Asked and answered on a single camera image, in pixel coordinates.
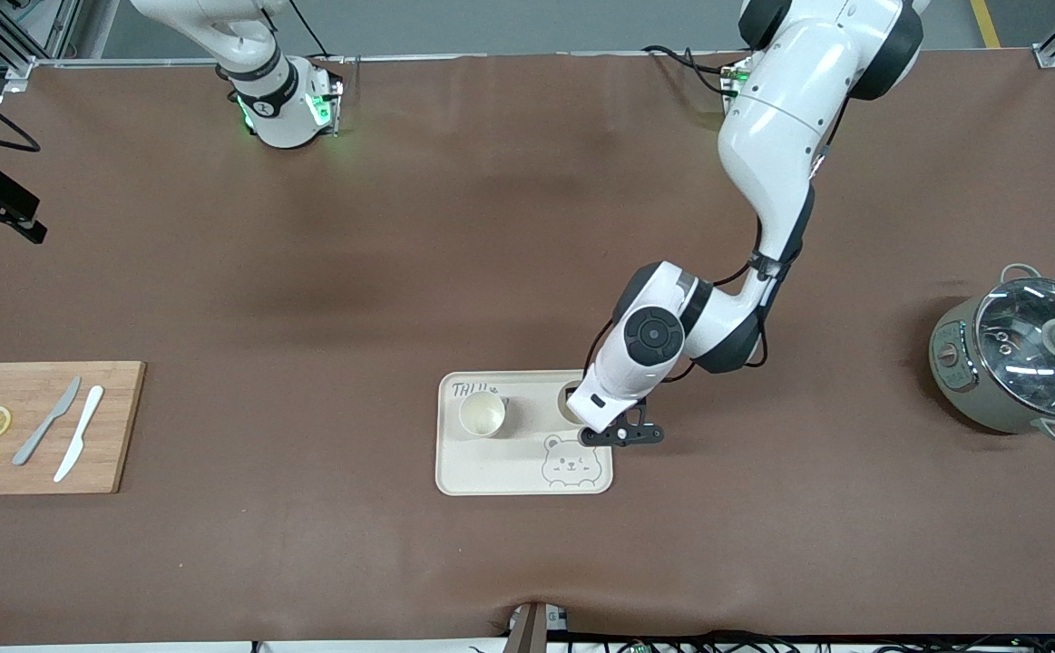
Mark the bamboo cutting board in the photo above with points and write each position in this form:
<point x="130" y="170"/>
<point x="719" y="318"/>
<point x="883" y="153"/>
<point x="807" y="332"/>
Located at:
<point x="119" y="435"/>

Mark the grey-green cooking pot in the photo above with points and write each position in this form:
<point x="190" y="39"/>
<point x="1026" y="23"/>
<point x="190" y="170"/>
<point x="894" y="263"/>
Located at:
<point x="962" y="390"/>

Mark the white plastic cup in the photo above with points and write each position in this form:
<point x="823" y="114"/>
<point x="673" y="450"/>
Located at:
<point x="482" y="414"/>
<point x="567" y="404"/>

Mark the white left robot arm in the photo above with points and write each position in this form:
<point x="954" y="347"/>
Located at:
<point x="781" y="118"/>

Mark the aluminium frame with black bars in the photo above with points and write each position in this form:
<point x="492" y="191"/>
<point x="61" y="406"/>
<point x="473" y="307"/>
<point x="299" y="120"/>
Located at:
<point x="14" y="56"/>

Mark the grey plastic knife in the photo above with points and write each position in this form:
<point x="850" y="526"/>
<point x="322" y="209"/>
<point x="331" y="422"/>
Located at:
<point x="46" y="422"/>

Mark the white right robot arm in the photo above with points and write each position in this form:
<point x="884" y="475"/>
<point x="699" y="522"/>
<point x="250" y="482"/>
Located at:
<point x="282" y="118"/>

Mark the white plastic knife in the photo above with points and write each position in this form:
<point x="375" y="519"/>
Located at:
<point x="81" y="433"/>

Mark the cream tray with bear print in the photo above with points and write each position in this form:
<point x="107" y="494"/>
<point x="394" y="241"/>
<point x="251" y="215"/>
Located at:
<point x="500" y="462"/>

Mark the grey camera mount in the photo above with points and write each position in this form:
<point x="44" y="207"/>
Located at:
<point x="532" y="628"/>

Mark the brown table cover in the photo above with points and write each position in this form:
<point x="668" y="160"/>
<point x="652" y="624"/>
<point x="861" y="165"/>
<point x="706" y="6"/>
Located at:
<point x="400" y="227"/>

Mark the glass pot lid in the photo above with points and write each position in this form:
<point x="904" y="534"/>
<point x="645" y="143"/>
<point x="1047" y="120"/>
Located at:
<point x="1026" y="345"/>

